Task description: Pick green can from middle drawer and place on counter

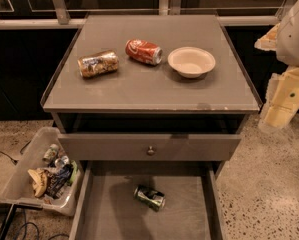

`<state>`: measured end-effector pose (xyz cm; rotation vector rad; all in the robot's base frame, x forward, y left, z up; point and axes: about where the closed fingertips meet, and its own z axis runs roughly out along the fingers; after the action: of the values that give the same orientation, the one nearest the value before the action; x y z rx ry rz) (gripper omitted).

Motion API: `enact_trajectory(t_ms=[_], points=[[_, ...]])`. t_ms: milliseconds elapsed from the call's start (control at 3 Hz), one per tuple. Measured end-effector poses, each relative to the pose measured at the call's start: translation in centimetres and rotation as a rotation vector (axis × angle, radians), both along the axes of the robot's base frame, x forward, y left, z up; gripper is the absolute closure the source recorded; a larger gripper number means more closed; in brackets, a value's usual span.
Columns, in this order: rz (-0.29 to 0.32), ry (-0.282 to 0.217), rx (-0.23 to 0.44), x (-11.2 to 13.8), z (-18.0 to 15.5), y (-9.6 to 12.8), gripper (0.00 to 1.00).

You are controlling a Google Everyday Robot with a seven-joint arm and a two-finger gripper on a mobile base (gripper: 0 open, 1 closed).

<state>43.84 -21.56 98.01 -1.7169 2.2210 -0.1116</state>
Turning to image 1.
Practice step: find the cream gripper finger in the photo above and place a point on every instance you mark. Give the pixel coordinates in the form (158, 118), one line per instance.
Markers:
(282, 100)
(268, 41)

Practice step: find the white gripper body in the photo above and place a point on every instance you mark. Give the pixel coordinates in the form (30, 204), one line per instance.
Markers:
(294, 39)

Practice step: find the green soda can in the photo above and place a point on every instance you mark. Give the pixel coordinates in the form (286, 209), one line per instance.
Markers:
(152, 198)

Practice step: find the red cola can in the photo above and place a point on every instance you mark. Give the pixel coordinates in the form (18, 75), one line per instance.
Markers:
(144, 51)

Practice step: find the grey drawer cabinet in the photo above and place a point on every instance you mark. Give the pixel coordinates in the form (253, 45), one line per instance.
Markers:
(143, 99)

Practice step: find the round drawer knob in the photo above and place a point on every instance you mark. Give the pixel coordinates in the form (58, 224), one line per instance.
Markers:
(151, 151)

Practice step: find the gold brown can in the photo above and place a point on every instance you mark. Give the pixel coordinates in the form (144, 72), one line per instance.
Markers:
(97, 64)

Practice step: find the grey open middle drawer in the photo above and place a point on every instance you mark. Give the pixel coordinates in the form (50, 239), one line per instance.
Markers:
(107, 209)

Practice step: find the grey top drawer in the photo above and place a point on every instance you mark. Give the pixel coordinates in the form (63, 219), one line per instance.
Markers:
(133, 147)

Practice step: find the can in bin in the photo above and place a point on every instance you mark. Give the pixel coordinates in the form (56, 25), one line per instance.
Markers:
(51, 153)

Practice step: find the white paper bowl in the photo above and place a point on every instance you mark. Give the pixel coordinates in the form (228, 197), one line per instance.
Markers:
(191, 62)

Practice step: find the clear plastic bin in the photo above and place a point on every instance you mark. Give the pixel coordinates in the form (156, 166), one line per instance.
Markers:
(18, 189)

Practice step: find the metal window railing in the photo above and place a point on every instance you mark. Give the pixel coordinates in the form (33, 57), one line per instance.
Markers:
(45, 14)

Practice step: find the crumpled yellow bag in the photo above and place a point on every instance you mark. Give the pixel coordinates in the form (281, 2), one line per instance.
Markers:
(39, 181)

